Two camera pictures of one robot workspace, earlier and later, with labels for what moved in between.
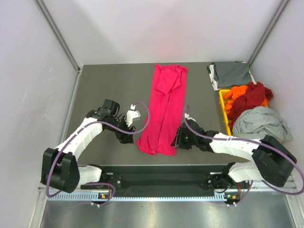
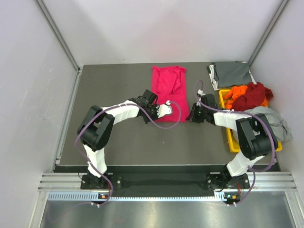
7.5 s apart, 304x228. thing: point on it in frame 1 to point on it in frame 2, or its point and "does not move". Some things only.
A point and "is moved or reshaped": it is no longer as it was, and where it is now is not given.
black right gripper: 178,142 to 192,117
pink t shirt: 161,133 is moved or reshaped
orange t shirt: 235,91 does not move
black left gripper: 125,138 to 155,117
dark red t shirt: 257,94 does not move
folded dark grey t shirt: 232,73 does not move
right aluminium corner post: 267,33 does not move
